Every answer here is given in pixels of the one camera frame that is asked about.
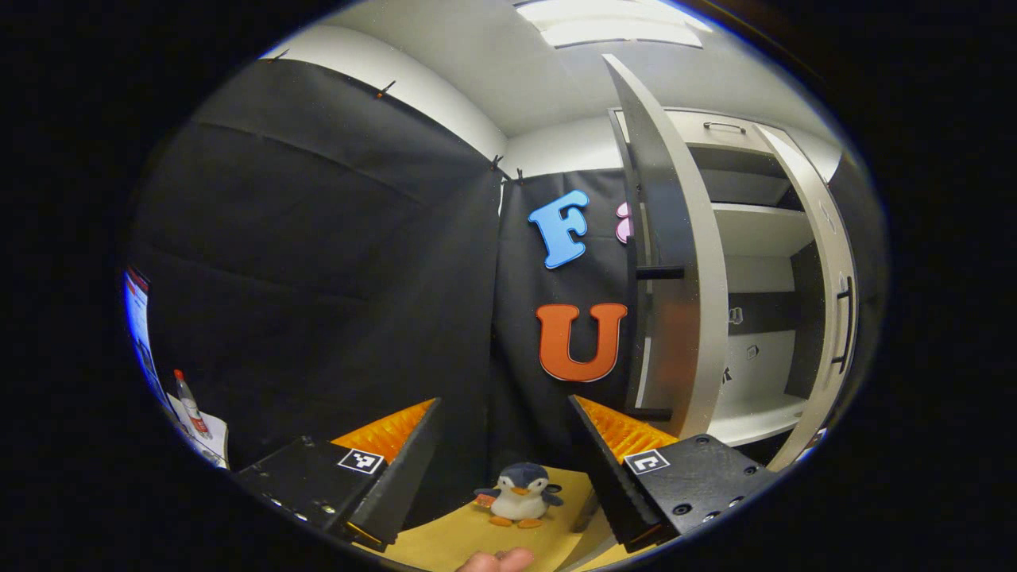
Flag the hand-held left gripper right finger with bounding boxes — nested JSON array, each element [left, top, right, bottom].
[[567, 395, 785, 555]]

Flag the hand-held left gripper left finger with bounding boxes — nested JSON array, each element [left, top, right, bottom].
[[230, 397, 443, 549]]

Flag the grey cabinet door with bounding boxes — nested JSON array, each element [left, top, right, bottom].
[[601, 53, 730, 439], [751, 123, 860, 473]]

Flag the grey wooden cabinet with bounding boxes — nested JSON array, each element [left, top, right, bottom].
[[608, 107, 843, 470]]

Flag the red capped clear bottle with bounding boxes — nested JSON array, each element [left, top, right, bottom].
[[173, 369, 212, 439]]

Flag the penguin plush toy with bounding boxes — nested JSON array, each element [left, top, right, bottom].
[[474, 462, 566, 530]]

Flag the white paper sheet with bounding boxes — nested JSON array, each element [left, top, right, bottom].
[[165, 393, 231, 470]]

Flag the black backdrop cloth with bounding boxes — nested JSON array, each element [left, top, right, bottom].
[[119, 57, 636, 525]]

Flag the printed standing banner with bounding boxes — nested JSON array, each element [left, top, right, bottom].
[[122, 266, 180, 422]]

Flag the long ceiling light panel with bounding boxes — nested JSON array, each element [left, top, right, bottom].
[[515, 0, 713, 48]]

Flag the black left door handle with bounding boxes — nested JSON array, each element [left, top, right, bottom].
[[626, 199, 686, 422]]

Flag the black door handle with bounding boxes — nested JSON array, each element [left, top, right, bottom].
[[626, 199, 686, 422], [830, 274, 857, 374]]

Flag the black right door handle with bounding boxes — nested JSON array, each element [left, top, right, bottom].
[[830, 274, 857, 374]]

